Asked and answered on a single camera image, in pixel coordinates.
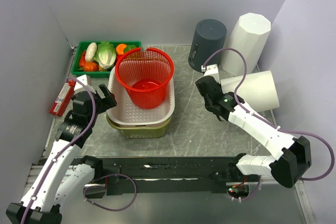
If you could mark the white perforated rectangular basket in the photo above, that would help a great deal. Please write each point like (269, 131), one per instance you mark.
(128, 114)

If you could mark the white round bucket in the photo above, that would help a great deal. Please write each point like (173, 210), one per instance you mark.
(259, 91)

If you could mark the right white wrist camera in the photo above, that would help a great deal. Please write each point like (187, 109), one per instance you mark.
(211, 70)

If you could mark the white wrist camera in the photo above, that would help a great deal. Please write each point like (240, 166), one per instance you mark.
(211, 70)
(83, 84)

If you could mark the large white faceted container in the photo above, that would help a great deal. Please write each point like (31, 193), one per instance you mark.
(248, 37)

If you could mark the white toy radish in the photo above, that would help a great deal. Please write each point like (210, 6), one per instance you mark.
(90, 52)

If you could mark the red mesh basket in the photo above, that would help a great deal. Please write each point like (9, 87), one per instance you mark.
(145, 75)

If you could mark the olive green rectangular basket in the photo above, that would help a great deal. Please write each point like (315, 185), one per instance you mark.
(142, 131)

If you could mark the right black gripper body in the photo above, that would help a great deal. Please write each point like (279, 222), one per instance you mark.
(207, 105)

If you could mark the red rectangular box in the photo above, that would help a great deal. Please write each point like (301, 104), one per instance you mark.
(63, 98)

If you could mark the red toy chili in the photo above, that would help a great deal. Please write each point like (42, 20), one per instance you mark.
(82, 59)

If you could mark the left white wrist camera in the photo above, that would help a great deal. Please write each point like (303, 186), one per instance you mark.
(83, 84)

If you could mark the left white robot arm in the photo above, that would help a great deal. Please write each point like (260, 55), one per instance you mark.
(44, 200)

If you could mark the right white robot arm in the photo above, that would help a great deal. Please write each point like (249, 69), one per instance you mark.
(289, 157)

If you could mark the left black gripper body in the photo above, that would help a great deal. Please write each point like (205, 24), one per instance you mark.
(100, 103)

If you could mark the dark grey round bucket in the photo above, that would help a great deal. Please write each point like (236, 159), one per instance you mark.
(209, 36)

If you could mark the green plastic tray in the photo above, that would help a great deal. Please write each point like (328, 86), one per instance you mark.
(83, 45)

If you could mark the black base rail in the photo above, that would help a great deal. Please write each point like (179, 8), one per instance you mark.
(166, 174)

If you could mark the orange toy pumpkin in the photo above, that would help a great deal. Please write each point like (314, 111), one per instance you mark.
(90, 67)

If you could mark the toy napa cabbage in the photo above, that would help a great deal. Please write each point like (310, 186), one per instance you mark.
(105, 55)

